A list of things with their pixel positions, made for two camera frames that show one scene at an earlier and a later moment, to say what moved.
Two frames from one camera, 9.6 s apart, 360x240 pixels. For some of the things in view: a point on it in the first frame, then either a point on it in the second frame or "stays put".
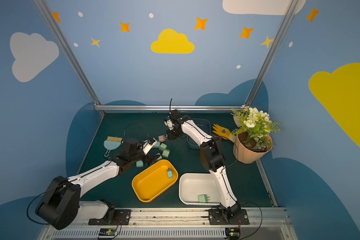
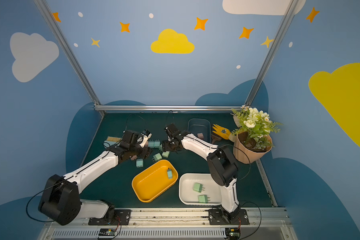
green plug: x=203 y=198 stays put
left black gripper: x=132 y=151 → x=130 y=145
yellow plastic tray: x=155 y=180 stays put
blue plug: x=169 y=173 stays put
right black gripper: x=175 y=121 → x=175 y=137
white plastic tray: x=191 y=185 stays put
